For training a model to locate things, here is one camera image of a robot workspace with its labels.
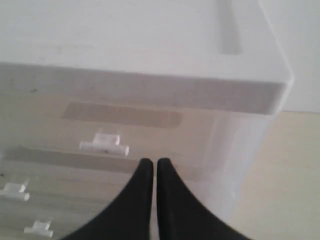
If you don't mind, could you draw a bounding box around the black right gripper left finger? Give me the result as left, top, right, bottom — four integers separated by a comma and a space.
64, 158, 154, 240

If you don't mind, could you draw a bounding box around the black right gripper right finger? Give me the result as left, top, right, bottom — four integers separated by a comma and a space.
156, 158, 248, 240

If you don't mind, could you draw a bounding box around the small drawer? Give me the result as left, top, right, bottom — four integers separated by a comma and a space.
0, 94, 219, 172

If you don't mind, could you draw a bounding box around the middle wide drawer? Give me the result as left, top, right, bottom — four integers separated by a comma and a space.
0, 147, 201, 226

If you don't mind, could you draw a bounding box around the wide drawer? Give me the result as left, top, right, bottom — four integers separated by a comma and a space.
0, 147, 201, 226
0, 199, 88, 240

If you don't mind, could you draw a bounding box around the bottom wide drawer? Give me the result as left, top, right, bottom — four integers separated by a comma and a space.
0, 199, 88, 240

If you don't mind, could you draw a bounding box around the white translucent drawer cabinet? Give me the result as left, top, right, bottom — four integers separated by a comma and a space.
0, 0, 296, 240

